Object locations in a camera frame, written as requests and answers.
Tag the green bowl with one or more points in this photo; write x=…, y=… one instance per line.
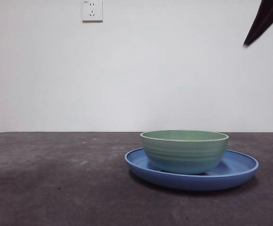
x=183, y=153

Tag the blue plate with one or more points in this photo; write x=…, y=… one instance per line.
x=192, y=182

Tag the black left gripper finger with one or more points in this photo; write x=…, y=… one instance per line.
x=266, y=16

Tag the white wall socket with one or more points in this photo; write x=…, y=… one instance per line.
x=92, y=11

